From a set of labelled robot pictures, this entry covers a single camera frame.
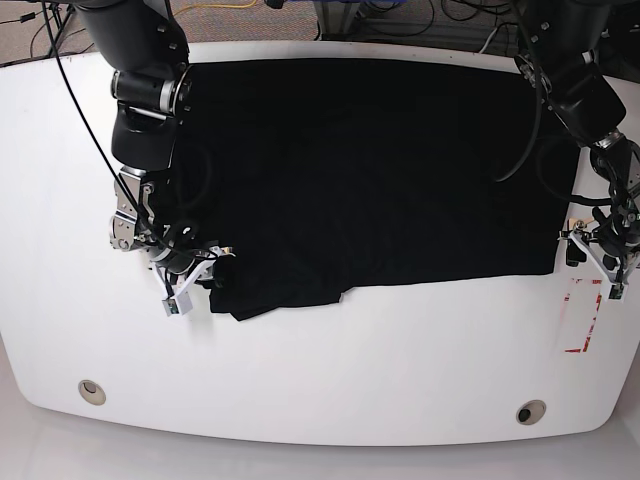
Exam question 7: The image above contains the table cable grommet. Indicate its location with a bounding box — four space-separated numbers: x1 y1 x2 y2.
516 399 547 426
78 380 106 406

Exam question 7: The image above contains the black graphic t-shirt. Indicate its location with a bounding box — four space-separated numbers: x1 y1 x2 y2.
185 59 579 321

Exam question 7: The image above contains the white black slim gripper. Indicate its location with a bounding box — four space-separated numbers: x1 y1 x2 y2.
559 217 639 288

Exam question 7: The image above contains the white black large gripper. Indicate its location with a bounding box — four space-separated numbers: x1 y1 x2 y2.
149 243 237 299

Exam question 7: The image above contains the left table cable grommet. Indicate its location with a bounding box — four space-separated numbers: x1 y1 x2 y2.
78 380 106 406

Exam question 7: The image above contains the slim black robot arm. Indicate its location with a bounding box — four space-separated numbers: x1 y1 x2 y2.
514 1 639 300

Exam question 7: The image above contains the wrist camera green board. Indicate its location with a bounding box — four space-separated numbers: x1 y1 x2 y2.
608 282 627 301

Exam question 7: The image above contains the black tripod stand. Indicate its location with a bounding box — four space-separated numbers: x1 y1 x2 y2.
46 2 76 58

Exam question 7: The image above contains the black cable slim arm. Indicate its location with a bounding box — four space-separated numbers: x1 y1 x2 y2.
492 0 616 206

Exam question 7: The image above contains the red tape rectangle marking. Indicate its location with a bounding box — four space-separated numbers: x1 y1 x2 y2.
558 278 602 354

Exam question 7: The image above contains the wrist camera on large arm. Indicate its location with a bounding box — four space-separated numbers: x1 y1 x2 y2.
162 292 193 316

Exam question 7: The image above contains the yellow cable on floor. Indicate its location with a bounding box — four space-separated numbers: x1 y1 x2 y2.
172 0 259 16

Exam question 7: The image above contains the large black robot arm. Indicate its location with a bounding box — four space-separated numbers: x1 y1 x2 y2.
74 1 234 305

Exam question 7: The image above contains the right table cable grommet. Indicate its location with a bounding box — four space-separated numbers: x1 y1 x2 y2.
516 399 547 426

